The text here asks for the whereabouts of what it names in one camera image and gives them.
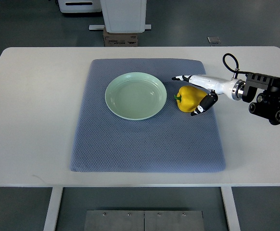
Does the light green plate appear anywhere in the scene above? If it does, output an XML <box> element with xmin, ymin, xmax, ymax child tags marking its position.
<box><xmin>104</xmin><ymin>72</ymin><xmax>167</xmax><ymax>120</ymax></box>

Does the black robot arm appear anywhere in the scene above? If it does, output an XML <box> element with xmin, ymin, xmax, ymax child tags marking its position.
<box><xmin>222</xmin><ymin>53</ymin><xmax>280</xmax><ymax>125</ymax></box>

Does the left white table leg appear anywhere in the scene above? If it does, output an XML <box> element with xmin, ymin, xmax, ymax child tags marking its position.
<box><xmin>43</xmin><ymin>186</ymin><xmax>63</xmax><ymax>231</ymax></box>

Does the white pedestal base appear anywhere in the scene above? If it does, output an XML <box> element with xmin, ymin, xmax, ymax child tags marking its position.
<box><xmin>89</xmin><ymin>0</ymin><xmax>152</xmax><ymax>34</ymax></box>

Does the yellow bell pepper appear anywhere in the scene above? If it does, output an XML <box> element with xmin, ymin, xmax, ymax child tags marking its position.
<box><xmin>174</xmin><ymin>86</ymin><xmax>207</xmax><ymax>113</ymax></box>

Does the blue textured mat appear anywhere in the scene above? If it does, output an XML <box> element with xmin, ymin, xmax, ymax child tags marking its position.
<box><xmin>70</xmin><ymin>58</ymin><xmax>226</xmax><ymax>173</ymax></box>

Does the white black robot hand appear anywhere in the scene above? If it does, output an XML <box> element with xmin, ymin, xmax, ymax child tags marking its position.
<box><xmin>172</xmin><ymin>75</ymin><xmax>245</xmax><ymax>116</ymax></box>

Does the right white table leg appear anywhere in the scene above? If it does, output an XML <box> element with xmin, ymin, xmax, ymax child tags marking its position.
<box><xmin>221</xmin><ymin>187</ymin><xmax>241</xmax><ymax>231</ymax></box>

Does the white cabinet with slot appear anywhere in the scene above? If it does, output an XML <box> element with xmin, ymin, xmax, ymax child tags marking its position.
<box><xmin>57</xmin><ymin>0</ymin><xmax>102</xmax><ymax>13</ymax></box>

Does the grey floor outlet cover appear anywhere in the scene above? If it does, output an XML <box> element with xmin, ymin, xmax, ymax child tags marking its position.
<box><xmin>207</xmin><ymin>36</ymin><xmax>221</xmax><ymax>44</ymax></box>

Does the white table leg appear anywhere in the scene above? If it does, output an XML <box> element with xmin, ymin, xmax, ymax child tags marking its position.
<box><xmin>221</xmin><ymin>187</ymin><xmax>241</xmax><ymax>231</ymax></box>
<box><xmin>43</xmin><ymin>186</ymin><xmax>63</xmax><ymax>231</ymax></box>

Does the brown cardboard box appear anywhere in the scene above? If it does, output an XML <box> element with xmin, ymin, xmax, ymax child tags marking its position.
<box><xmin>103</xmin><ymin>28</ymin><xmax>138</xmax><ymax>47</ymax></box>

